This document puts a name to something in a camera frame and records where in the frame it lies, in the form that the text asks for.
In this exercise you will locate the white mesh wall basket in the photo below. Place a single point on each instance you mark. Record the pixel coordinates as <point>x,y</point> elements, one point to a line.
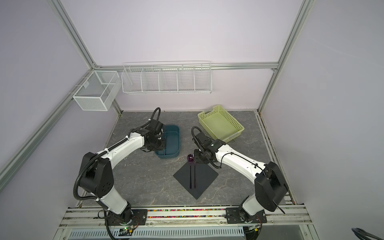
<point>98,91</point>

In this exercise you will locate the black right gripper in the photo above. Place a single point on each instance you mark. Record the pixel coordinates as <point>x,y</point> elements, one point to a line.
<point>196,158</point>

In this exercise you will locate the teal plastic cutlery bin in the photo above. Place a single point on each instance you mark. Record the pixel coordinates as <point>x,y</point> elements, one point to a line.
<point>173,142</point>

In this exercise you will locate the light green perforated plastic basket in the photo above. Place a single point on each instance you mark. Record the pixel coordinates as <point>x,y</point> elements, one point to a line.
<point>220,124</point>

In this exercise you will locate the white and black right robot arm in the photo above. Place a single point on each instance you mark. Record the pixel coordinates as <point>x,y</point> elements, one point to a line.
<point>269,181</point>

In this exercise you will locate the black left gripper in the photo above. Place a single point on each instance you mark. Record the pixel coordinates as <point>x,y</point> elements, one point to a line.
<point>162,146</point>

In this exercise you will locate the purple metallic spoon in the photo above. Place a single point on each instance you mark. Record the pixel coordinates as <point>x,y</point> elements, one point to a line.
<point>190,159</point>

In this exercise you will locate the white wire wall rack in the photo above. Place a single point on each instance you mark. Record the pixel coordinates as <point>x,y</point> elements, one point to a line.
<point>167,77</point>

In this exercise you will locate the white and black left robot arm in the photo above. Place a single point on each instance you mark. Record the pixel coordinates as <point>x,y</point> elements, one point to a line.
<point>95,180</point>

